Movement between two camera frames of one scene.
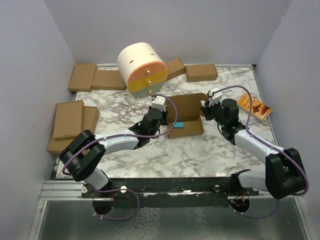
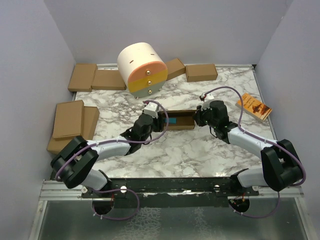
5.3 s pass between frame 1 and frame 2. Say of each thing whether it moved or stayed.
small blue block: moved
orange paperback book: stayed
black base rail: stayed
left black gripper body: stayed
